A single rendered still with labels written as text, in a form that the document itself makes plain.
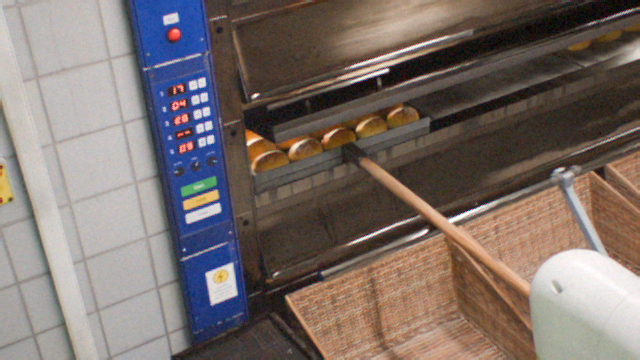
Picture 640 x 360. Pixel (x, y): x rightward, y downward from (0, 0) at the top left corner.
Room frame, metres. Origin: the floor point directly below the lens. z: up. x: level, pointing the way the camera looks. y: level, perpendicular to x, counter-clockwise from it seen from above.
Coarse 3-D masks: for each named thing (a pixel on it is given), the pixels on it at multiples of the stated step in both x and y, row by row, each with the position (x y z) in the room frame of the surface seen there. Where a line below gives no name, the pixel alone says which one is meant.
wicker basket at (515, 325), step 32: (416, 256) 1.99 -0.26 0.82; (448, 256) 2.03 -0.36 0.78; (320, 288) 1.85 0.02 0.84; (384, 288) 1.92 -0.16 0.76; (416, 288) 1.96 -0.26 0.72; (448, 288) 2.00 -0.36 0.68; (480, 288) 1.90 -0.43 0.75; (320, 320) 1.82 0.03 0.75; (352, 320) 1.85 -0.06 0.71; (384, 320) 1.89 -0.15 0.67; (416, 320) 1.93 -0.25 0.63; (448, 320) 1.96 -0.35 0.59; (480, 320) 1.90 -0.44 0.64; (512, 320) 1.78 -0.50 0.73; (320, 352) 1.63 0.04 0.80; (352, 352) 1.82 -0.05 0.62; (384, 352) 1.84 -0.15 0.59; (416, 352) 1.83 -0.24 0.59; (448, 352) 1.82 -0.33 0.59; (480, 352) 1.81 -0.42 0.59; (512, 352) 1.77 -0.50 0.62
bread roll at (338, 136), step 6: (330, 132) 2.02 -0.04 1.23; (336, 132) 2.01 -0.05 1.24; (342, 132) 2.01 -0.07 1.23; (348, 132) 2.02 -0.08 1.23; (324, 138) 2.01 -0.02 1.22; (330, 138) 2.00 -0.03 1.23; (336, 138) 2.00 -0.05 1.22; (342, 138) 2.00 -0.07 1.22; (348, 138) 2.01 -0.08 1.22; (354, 138) 2.02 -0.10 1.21; (324, 144) 2.00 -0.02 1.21; (330, 144) 1.99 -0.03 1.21; (336, 144) 1.99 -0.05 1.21
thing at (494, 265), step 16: (368, 160) 1.89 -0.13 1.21; (384, 176) 1.81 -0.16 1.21; (400, 192) 1.74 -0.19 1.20; (416, 208) 1.67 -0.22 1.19; (432, 208) 1.65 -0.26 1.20; (448, 224) 1.58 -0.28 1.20; (464, 240) 1.52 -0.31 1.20; (480, 256) 1.47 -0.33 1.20; (496, 272) 1.41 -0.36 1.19; (512, 272) 1.40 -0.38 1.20; (512, 288) 1.37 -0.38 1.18; (528, 288) 1.34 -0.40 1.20
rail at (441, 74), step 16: (608, 16) 2.19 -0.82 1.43; (624, 16) 2.21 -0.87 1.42; (560, 32) 2.10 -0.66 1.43; (576, 32) 2.12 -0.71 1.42; (512, 48) 2.02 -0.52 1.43; (528, 48) 2.04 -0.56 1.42; (464, 64) 1.95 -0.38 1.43; (480, 64) 1.97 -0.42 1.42; (416, 80) 1.88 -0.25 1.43; (432, 80) 1.89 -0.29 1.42; (368, 96) 1.81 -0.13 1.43; (384, 96) 1.83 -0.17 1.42; (320, 112) 1.75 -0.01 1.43; (336, 112) 1.76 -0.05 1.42; (272, 128) 1.69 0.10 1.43; (288, 128) 1.70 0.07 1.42
